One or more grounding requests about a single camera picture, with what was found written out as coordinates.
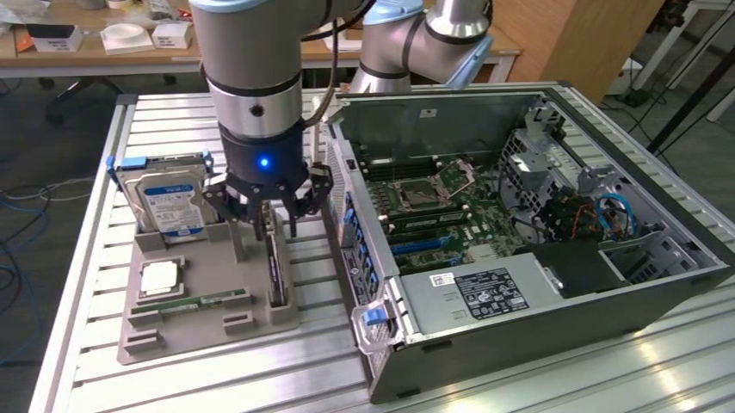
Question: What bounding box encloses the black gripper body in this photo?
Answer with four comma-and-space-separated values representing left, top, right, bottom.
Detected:
220, 122, 311, 221

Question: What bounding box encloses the graphics card with metal bracket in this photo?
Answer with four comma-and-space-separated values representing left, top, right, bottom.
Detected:
259, 201, 289, 309

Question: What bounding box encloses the hard disk with blue rails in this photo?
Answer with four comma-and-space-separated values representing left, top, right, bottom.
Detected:
113, 152, 217, 246

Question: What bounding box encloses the black RAM slot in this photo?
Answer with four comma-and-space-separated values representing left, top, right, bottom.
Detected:
365, 160, 436, 172
369, 170, 441, 182
363, 155, 435, 167
367, 165, 439, 176

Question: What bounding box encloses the CPU socket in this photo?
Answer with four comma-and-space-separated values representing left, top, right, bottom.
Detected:
397, 178, 444, 213

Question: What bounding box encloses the RAM stick in slot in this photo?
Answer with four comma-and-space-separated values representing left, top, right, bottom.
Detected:
387, 208, 469, 229

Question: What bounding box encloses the silver CPU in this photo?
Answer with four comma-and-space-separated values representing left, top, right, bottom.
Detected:
140, 262, 180, 298

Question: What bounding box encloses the blue expansion slot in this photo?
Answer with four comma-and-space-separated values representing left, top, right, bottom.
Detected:
389, 236, 460, 258

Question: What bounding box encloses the green RAM stick bare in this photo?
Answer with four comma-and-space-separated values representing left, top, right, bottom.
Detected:
131, 292, 252, 314

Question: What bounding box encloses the metal socket cover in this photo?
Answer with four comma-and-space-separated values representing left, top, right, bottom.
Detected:
435, 157, 479, 194

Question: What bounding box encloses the green motherboard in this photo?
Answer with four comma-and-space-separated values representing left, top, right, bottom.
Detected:
355, 145, 529, 276

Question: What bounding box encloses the grey parts rack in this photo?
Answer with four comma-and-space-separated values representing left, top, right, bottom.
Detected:
116, 180, 303, 367

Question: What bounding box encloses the blue case latch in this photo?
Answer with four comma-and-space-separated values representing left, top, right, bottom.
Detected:
360, 308, 392, 332

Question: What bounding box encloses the small white box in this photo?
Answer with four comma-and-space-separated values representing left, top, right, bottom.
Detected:
152, 22, 193, 49

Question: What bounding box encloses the grey power supply unit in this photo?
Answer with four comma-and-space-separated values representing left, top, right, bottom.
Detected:
400, 251, 561, 336

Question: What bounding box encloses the black chair base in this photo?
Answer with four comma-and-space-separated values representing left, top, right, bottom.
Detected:
37, 77, 125, 126

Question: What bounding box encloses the white box with round recess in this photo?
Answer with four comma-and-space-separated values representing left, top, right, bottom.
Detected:
100, 23, 156, 55

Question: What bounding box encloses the perforated metal drive cage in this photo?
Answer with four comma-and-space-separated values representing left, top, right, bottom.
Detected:
496, 126, 579, 207

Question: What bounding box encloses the wooden desk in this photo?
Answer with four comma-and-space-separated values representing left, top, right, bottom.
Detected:
0, 0, 524, 81

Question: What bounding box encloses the white box with black top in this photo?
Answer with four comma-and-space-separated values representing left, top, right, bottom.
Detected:
27, 24, 85, 53

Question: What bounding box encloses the open black PC case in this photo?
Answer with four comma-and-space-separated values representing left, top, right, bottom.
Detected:
312, 81, 735, 405

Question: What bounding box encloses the wooden cabinet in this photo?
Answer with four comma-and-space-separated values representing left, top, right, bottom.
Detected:
492, 0, 667, 104

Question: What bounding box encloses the black stand pole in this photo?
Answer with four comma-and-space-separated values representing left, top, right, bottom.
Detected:
647, 64, 735, 152

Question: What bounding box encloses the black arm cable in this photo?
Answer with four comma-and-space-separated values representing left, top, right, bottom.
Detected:
301, 0, 372, 128

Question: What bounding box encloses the white floor cable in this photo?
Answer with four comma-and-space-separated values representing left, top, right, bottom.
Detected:
0, 178, 93, 203

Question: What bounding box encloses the black looped wire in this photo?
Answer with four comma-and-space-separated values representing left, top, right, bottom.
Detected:
508, 205, 556, 242

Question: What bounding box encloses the blue floor cable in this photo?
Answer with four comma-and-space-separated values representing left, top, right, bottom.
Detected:
0, 195, 53, 367

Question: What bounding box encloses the blue wire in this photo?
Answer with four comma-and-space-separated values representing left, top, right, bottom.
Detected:
593, 193, 639, 242

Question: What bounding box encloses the white table frame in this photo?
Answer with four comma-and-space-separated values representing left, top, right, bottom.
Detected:
631, 0, 735, 124

